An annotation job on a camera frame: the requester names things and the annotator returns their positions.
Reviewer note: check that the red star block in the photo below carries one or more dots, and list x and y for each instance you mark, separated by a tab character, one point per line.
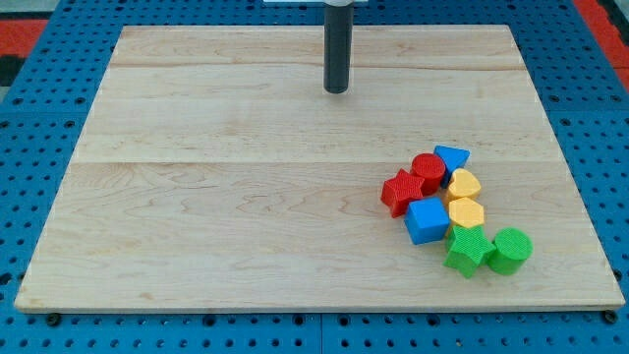
398	191

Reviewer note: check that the wooden board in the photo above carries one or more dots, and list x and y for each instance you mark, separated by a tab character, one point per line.
214	174

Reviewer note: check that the red cylinder block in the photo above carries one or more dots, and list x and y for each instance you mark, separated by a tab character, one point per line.
431	168

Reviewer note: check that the blue cube block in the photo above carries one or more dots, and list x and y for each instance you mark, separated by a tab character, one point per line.
426	220

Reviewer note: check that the blue triangle block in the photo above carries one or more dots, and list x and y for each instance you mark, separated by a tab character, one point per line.
453	158

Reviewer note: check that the yellow heart block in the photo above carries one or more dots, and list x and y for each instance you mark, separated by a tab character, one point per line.
463	184

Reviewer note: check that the yellow hexagon block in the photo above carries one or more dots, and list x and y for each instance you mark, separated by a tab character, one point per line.
465	212

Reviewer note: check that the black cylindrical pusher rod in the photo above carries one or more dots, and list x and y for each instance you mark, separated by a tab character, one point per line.
338	30

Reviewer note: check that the green star block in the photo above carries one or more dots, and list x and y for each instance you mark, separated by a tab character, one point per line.
467	248

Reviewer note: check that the green cylinder block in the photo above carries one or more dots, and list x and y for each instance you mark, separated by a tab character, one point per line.
512	248

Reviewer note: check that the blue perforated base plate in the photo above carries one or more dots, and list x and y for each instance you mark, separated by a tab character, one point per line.
47	103

